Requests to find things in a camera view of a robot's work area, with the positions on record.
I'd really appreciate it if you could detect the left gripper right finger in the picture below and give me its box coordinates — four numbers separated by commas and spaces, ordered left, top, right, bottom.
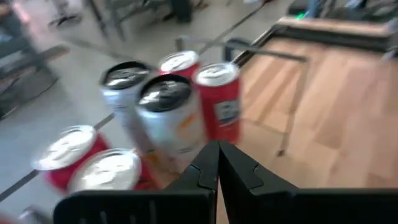
218, 139, 398, 224

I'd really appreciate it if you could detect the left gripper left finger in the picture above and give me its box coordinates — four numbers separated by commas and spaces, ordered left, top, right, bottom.
52, 139, 221, 224

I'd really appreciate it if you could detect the white slim beverage can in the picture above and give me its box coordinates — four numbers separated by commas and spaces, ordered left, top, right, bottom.
99, 60, 156, 153
135, 73, 208, 175

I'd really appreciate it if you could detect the red zero sugar cola can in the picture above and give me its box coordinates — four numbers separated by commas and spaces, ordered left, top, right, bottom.
30, 124, 111, 191
67, 148, 162, 194

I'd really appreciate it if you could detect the red strawberry Fanta can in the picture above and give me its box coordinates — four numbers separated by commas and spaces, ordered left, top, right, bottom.
192, 62, 242, 144
157, 50, 201, 80

